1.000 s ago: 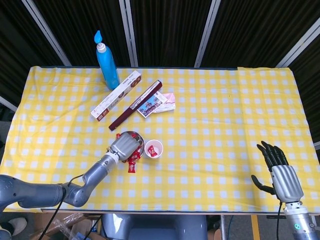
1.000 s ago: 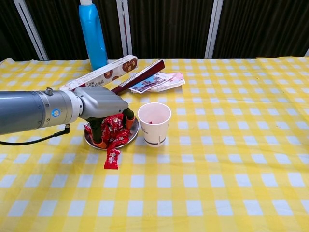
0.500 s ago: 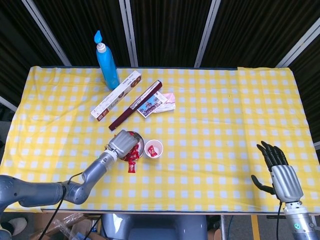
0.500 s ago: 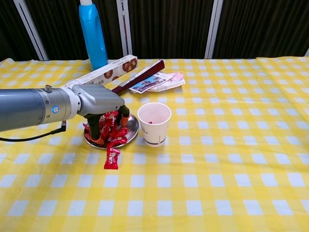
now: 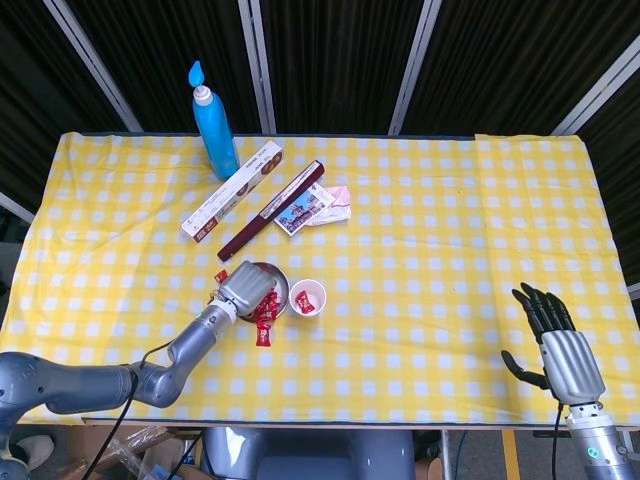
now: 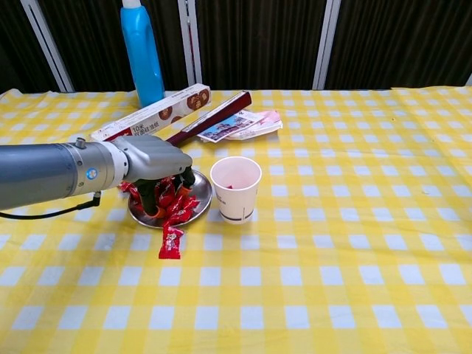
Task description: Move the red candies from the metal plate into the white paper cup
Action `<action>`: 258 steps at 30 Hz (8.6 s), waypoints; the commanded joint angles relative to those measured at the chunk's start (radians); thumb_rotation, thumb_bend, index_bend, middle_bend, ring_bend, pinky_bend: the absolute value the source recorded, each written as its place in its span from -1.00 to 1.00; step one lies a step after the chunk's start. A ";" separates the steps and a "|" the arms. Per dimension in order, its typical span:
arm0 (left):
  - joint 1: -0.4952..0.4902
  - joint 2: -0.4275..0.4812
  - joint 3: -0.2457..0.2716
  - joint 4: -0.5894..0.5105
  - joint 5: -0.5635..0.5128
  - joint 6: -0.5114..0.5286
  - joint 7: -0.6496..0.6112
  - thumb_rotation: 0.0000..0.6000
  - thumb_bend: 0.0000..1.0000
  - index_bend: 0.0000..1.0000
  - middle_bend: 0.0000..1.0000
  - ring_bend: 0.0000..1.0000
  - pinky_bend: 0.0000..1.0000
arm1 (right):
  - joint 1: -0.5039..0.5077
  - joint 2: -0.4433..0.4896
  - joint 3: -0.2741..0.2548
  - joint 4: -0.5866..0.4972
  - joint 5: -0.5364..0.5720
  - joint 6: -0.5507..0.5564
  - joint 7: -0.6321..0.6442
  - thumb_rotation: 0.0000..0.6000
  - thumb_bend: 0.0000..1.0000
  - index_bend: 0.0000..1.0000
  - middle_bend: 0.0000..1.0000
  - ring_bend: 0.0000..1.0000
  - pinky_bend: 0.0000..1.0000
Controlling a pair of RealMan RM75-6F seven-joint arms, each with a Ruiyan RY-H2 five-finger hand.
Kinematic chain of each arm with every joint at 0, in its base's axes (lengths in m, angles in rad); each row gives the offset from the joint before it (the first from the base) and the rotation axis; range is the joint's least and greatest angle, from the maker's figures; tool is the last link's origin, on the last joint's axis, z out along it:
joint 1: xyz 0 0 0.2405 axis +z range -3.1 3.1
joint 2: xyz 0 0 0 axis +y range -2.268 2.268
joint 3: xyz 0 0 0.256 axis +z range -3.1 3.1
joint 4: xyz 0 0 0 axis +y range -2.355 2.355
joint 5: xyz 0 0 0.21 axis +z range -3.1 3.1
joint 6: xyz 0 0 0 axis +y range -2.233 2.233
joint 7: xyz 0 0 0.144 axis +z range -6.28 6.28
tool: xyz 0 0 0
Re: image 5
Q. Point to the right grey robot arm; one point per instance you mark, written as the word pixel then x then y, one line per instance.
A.
pixel 600 450

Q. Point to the pink paper note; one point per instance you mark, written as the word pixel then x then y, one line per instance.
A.
pixel 340 195

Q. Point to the yellow white checkered tablecloth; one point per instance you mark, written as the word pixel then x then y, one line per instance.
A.
pixel 400 250

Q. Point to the red candy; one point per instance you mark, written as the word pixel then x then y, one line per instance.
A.
pixel 262 316
pixel 264 334
pixel 270 301
pixel 220 275
pixel 302 301

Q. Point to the brown cardboard box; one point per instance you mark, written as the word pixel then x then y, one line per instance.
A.
pixel 170 445

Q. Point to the dark red long box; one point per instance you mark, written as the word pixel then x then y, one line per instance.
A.
pixel 270 210

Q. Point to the blue pump bottle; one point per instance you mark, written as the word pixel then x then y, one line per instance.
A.
pixel 215 135

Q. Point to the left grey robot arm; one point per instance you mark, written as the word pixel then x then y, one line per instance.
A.
pixel 200 332

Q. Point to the long white baking paper box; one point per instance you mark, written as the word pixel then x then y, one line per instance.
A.
pixel 235 190

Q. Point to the clear plastic wrap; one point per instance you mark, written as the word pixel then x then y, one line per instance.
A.
pixel 150 462

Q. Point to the white paper sheet stack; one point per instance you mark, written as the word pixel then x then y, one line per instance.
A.
pixel 332 215

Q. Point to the metal table leg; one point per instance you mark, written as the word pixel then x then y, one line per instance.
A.
pixel 447 455

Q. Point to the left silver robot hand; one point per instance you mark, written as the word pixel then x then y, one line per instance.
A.
pixel 247 287

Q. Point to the building photo postcard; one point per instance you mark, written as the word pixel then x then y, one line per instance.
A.
pixel 300 212

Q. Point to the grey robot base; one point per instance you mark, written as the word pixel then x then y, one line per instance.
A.
pixel 310 455

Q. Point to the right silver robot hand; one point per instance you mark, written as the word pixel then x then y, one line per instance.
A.
pixel 572 365

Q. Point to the white paper cup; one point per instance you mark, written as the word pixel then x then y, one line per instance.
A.
pixel 316 306

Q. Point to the white partition frame post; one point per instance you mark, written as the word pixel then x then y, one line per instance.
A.
pixel 635 291
pixel 407 70
pixel 260 70
pixel 15 206
pixel 595 92
pixel 95 70

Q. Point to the round steel plate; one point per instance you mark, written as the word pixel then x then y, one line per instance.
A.
pixel 281 280

